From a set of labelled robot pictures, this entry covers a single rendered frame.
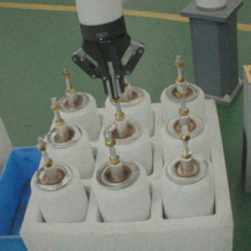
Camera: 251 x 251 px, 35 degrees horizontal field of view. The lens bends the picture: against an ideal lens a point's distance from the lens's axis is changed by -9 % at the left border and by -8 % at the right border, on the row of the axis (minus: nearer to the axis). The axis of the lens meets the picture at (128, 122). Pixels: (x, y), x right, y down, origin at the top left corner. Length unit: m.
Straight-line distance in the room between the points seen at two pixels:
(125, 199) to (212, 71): 0.66
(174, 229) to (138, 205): 0.08
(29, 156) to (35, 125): 0.29
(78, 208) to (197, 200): 0.22
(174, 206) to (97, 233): 0.14
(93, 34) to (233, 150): 0.59
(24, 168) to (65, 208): 0.39
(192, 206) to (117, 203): 0.13
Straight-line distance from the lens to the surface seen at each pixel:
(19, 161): 1.11
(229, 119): 1.24
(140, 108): 0.88
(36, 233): 0.77
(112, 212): 0.73
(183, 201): 0.71
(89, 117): 0.91
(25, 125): 1.38
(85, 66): 0.73
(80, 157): 0.82
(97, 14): 0.66
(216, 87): 1.29
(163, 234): 0.73
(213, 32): 1.20
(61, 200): 0.73
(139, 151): 0.80
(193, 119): 0.82
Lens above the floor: 0.74
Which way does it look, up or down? 36 degrees down
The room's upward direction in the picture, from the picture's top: 10 degrees counter-clockwise
